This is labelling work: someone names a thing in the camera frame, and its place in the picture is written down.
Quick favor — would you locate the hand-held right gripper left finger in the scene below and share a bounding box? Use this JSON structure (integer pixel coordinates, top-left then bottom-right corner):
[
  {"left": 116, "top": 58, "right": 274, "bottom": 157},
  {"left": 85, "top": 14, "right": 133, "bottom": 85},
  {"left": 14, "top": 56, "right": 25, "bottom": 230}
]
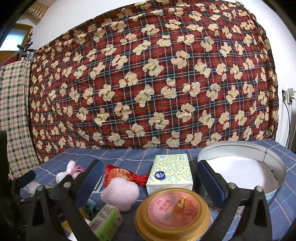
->
[{"left": 25, "top": 159, "right": 103, "bottom": 241}]

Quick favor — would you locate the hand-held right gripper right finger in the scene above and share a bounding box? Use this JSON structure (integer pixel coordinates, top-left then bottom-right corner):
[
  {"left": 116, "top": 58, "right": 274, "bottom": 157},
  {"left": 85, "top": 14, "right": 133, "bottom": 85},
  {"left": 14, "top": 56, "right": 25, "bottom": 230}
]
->
[{"left": 196, "top": 160, "right": 273, "bottom": 241}]

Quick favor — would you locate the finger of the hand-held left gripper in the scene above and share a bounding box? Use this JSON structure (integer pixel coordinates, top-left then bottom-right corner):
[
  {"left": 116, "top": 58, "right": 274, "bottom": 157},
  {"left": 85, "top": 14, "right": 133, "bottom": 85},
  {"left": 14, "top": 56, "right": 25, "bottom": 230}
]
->
[{"left": 11, "top": 170, "right": 37, "bottom": 200}]

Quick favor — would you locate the clear plastic bag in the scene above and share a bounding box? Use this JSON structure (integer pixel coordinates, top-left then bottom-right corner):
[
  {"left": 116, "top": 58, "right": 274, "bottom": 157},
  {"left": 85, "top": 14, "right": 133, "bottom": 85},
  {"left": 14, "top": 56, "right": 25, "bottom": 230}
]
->
[{"left": 23, "top": 183, "right": 56, "bottom": 195}]

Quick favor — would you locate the teal cloth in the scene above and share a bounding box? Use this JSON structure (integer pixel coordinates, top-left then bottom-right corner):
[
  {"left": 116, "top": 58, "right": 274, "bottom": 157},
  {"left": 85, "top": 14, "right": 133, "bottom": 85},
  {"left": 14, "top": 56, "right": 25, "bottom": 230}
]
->
[{"left": 84, "top": 199, "right": 97, "bottom": 215}]

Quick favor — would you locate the white pink knitted cloth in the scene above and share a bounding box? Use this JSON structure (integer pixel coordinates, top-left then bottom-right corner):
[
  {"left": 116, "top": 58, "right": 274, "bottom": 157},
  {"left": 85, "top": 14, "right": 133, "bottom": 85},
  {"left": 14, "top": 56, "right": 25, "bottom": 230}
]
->
[{"left": 56, "top": 160, "right": 86, "bottom": 183}]

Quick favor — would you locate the pink fluffy ball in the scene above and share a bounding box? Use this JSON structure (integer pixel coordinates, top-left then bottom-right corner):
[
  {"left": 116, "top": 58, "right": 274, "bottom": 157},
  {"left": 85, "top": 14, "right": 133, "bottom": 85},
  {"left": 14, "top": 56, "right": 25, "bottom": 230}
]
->
[{"left": 100, "top": 178, "right": 140, "bottom": 212}]

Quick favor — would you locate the round metal tin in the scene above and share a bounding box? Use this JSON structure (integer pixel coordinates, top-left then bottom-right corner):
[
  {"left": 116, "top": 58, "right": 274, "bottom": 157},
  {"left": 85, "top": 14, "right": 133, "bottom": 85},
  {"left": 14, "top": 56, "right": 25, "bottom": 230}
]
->
[{"left": 197, "top": 140, "right": 287, "bottom": 219}]

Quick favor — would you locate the green tissue packet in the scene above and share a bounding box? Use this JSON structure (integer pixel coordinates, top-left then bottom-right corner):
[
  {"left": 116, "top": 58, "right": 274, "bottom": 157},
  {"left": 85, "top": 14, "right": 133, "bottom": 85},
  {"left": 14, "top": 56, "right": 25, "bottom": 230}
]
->
[{"left": 88, "top": 203, "right": 123, "bottom": 241}]

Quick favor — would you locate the red gold pouch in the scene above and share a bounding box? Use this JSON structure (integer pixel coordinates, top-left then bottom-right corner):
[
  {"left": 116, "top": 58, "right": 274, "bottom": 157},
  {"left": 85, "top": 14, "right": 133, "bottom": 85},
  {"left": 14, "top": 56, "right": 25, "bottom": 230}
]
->
[{"left": 105, "top": 164, "right": 149, "bottom": 188}]

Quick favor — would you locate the yellow patterned tissue box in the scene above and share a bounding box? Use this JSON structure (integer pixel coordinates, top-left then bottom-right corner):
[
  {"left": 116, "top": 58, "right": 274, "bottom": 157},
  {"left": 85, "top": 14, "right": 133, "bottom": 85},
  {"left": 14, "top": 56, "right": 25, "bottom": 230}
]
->
[{"left": 146, "top": 153, "right": 193, "bottom": 196}]

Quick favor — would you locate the blue plaid bed sheet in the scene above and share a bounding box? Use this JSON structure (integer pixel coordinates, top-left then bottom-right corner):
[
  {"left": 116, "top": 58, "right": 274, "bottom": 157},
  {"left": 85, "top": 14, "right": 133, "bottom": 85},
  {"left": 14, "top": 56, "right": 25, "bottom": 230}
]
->
[{"left": 9, "top": 139, "right": 296, "bottom": 241}]

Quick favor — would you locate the green cream checkered cloth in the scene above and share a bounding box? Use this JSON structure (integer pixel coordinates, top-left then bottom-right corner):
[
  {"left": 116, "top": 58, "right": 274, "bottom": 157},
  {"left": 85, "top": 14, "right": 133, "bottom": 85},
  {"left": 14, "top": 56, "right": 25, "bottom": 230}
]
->
[{"left": 0, "top": 59, "right": 40, "bottom": 180}]

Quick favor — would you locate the red plaid bear print blanket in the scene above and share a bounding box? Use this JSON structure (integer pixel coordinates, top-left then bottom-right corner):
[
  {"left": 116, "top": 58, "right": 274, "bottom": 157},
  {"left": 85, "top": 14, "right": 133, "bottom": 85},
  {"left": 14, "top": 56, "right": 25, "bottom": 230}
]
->
[{"left": 29, "top": 0, "right": 279, "bottom": 163}]

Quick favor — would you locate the cream pleated curtain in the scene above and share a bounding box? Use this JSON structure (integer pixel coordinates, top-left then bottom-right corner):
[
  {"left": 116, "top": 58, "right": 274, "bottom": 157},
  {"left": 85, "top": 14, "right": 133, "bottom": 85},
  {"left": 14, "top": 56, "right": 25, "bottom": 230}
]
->
[{"left": 29, "top": 2, "right": 49, "bottom": 20}]

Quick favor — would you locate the black cable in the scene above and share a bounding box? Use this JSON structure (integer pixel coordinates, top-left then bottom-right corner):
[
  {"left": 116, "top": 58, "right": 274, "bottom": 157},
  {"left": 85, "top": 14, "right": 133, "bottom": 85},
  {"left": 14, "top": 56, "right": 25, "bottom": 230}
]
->
[{"left": 283, "top": 100, "right": 292, "bottom": 149}]

